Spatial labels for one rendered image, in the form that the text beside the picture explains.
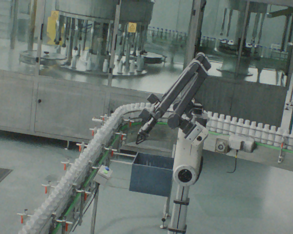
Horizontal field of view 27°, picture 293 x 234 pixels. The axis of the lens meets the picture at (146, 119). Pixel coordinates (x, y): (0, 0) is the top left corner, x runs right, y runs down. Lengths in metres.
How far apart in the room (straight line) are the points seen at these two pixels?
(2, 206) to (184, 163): 2.43
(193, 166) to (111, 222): 1.93
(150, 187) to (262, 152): 1.31
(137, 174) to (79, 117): 3.12
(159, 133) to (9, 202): 1.62
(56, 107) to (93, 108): 0.46
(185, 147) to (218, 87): 5.26
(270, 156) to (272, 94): 3.89
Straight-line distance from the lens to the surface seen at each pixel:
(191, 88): 3.91
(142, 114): 3.96
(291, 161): 5.55
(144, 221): 6.07
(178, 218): 4.37
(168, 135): 5.80
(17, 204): 6.16
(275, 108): 9.44
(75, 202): 3.73
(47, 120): 7.81
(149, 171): 4.65
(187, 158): 4.16
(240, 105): 9.40
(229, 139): 5.52
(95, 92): 7.59
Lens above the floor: 2.41
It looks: 14 degrees down
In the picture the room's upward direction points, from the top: 8 degrees clockwise
